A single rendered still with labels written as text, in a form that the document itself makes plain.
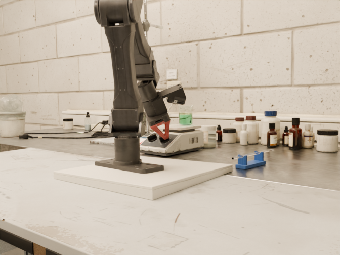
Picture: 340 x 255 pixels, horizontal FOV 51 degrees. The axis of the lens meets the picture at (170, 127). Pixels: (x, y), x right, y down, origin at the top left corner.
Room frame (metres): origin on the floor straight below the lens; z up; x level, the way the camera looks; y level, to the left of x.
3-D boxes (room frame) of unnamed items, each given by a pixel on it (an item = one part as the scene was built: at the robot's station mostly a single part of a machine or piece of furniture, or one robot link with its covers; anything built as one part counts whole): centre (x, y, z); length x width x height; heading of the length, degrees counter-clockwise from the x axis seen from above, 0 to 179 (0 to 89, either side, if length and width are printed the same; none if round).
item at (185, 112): (1.26, -0.06, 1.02); 0.06 x 0.05 x 0.08; 106
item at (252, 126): (1.42, -0.32, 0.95); 0.06 x 0.06 x 0.11
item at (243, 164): (0.96, -0.22, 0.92); 0.10 x 0.03 x 0.04; 134
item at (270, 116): (1.38, -0.39, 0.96); 0.07 x 0.07 x 0.13
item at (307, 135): (1.27, -0.49, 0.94); 0.03 x 0.03 x 0.09
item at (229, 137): (1.45, -0.24, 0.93); 0.05 x 0.05 x 0.06
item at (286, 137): (1.34, -0.44, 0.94); 0.03 x 0.03 x 0.07
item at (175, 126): (1.26, -0.03, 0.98); 0.12 x 0.12 x 0.01; 48
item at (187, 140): (1.24, -0.01, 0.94); 0.22 x 0.13 x 0.08; 138
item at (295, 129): (1.26, -0.44, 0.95); 0.04 x 0.04 x 0.11
